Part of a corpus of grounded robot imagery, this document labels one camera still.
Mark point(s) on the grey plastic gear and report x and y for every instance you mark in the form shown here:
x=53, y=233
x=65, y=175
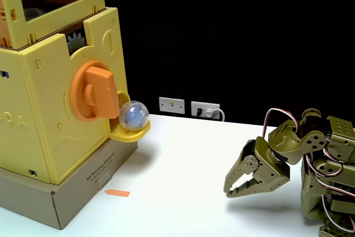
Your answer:
x=75, y=43

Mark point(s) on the white wall socket with plugs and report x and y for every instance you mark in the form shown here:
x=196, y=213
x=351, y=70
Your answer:
x=213, y=106

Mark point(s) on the black plug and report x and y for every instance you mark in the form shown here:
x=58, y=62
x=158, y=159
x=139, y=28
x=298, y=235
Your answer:
x=199, y=112

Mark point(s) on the clear plastic capsule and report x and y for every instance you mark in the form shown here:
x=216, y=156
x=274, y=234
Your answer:
x=33, y=13

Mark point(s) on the yellow dispensing tray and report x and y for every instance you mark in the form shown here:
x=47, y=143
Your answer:
x=130, y=136

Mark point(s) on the white wall socket plate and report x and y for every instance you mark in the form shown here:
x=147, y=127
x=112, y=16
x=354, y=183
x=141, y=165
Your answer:
x=172, y=105

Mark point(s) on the orange vending machine knob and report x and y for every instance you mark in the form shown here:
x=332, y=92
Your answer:
x=101, y=95

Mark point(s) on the orange arrow tape marker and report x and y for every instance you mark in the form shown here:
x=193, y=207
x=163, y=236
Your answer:
x=117, y=192

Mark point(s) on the yellow capsule vending machine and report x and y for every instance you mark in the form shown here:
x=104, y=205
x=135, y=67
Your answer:
x=44, y=109

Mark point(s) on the clear capsule with blue toy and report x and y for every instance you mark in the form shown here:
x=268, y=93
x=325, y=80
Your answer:
x=134, y=115

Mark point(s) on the brown cardboard box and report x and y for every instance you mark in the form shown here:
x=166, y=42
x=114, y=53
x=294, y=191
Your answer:
x=72, y=192

